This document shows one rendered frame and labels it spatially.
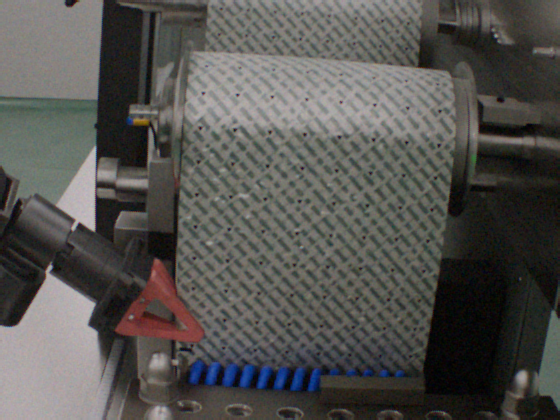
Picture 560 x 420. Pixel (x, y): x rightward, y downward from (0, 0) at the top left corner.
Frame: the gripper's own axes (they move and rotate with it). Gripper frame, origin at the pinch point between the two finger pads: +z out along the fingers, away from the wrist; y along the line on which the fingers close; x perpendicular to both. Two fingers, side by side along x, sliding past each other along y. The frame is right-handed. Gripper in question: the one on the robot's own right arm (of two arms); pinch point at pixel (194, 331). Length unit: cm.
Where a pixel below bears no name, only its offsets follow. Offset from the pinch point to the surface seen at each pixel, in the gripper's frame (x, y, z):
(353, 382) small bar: 5.9, 5.3, 13.4
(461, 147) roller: 27.9, -0.3, 9.9
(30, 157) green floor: -152, -425, -52
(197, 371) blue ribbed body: -2.0, 3.3, 1.8
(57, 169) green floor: -142, -405, -34
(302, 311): 7.4, 0.2, 6.9
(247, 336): 2.5, 0.2, 4.2
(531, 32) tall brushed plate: 40.8, -9.8, 11.9
